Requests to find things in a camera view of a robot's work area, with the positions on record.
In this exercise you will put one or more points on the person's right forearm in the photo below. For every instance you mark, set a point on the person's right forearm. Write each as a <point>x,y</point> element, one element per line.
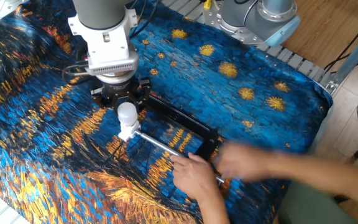
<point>322,177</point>

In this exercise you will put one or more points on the person's right hand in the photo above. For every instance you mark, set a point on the person's right hand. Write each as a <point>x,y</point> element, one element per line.
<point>244,161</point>

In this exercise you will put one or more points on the white wrist mount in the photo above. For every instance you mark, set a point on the white wrist mount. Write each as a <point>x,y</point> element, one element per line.
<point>110,46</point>

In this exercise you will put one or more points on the person's left hand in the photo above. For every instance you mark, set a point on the person's left hand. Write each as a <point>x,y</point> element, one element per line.
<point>194,177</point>

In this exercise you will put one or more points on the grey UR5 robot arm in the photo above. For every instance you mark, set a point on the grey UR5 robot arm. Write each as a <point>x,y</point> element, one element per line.
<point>98,12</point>

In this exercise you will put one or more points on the yellow plastic clip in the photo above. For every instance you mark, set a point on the yellow plastic clip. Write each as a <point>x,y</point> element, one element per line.
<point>207,4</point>

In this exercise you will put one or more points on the green trousers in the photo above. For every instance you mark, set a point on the green trousers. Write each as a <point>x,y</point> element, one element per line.
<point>309,205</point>

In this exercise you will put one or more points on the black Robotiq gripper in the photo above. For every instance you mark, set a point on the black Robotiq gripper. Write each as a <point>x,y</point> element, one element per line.
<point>120,90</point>

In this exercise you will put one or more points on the aluminium frame post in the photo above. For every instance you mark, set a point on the aluminium frame post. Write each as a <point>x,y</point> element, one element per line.
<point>353,56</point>

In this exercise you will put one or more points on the starry night painting tablecloth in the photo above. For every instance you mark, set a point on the starry night painting tablecloth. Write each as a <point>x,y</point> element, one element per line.
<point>213,77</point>

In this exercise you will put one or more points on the white lamp socket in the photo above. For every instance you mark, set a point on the white lamp socket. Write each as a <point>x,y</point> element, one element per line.
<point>127,130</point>

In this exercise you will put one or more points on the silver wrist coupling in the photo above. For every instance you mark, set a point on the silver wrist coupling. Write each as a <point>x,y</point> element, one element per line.
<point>117,78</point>

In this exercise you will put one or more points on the black C-clamp with silver screw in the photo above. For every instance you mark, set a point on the black C-clamp with silver screw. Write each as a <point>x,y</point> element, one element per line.
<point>179,115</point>

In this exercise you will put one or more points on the person's left forearm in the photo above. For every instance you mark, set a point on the person's left forearm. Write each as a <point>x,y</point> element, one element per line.
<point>213,211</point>

